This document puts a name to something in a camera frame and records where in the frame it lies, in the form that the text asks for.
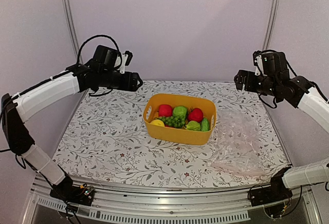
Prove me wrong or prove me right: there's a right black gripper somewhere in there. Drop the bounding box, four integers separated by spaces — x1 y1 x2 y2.
234 69 279 97

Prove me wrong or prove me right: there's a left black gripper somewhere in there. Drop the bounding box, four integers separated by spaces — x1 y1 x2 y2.
100 69 143 91

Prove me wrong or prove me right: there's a red toy apple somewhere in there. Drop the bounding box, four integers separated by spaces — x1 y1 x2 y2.
158 104 173 117

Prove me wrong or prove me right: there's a yellow toy lemon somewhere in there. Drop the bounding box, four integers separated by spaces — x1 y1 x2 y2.
150 119 165 127

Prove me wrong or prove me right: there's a green toy grapes bunch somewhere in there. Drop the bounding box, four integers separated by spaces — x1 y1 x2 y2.
157 116 186 128

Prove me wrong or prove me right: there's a green toy cabbage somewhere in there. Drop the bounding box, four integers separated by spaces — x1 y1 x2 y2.
172 106 188 120

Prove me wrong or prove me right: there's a red toy tomato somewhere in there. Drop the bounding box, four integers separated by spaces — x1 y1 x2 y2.
187 108 204 123

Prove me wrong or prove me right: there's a green toy pear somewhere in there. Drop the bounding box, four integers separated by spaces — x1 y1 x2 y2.
185 121 201 131

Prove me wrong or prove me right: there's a yellow plastic basket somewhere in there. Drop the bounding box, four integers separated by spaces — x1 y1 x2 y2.
143 94 216 145

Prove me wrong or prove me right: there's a clear zip top bag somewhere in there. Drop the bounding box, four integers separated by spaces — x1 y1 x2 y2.
208 111 265 177

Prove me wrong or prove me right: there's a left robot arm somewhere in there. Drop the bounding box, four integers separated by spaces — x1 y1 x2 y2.
1 45 143 200

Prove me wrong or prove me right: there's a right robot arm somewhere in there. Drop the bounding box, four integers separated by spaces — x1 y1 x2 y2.
234 50 328 201

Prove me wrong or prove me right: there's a floral table cloth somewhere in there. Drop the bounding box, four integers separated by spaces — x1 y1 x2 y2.
53 81 289 188

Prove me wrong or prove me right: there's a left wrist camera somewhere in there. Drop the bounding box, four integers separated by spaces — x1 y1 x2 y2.
119 50 133 74

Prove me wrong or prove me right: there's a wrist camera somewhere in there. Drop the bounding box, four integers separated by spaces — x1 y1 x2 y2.
252 50 263 76
119 50 133 74

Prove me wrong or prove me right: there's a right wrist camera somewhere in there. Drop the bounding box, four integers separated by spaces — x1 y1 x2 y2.
252 50 263 76

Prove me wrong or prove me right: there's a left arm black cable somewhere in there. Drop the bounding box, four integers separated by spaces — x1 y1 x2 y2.
76 34 122 64

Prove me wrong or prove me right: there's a right aluminium post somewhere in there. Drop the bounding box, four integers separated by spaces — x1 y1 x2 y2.
262 0 280 50

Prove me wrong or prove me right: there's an aluminium post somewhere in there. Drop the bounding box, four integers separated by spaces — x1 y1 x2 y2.
62 0 79 59
262 0 280 50

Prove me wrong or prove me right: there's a left aluminium post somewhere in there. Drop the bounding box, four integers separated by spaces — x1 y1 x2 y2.
62 0 79 59

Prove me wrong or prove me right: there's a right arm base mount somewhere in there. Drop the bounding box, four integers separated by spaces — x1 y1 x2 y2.
247 184 293 219

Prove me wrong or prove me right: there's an aluminium front rail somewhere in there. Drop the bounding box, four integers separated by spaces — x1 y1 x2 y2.
22 176 323 223

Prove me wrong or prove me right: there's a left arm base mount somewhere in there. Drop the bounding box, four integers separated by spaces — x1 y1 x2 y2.
50 182 95 206

